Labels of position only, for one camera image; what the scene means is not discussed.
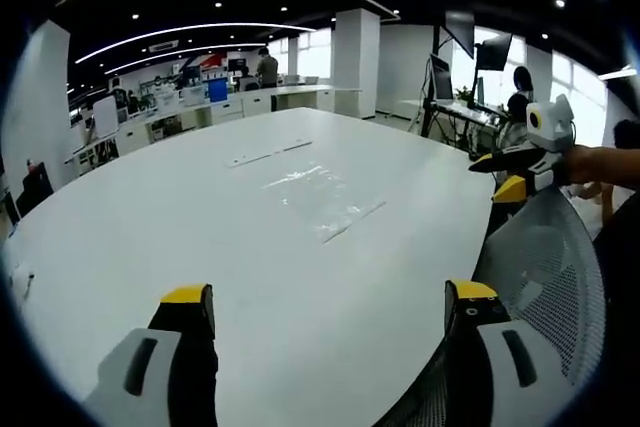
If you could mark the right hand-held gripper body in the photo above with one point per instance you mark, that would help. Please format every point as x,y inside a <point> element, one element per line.
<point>549,127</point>

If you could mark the hanging dark monitor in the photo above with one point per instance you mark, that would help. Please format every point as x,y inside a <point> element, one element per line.
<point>494,52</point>

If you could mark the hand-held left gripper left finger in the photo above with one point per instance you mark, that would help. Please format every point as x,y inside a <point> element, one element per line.
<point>165,372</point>

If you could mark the black monitor stand pole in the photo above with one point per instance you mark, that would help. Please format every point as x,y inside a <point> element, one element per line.
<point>436,72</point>

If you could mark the white square pillar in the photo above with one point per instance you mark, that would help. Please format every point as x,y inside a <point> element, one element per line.
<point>356,62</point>

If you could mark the person's right hand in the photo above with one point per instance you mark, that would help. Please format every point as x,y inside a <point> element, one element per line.
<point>582,164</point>

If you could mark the grey mesh office chair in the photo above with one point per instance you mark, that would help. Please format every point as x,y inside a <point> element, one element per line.
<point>542,272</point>

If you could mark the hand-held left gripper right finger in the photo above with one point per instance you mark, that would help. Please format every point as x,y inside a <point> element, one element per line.
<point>492,342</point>

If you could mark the long white counter desk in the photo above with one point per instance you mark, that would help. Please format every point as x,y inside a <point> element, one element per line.
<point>215,107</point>

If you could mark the green potted plant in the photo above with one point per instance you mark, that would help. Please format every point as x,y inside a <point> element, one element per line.
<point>463,95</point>

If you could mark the computer monitor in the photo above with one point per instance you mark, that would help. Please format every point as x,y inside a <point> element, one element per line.
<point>441,78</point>

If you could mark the blue box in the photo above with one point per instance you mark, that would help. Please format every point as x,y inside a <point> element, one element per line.
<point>218,89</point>

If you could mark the clear resealable plastic bag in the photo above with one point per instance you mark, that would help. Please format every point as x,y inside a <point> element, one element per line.
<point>320,194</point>

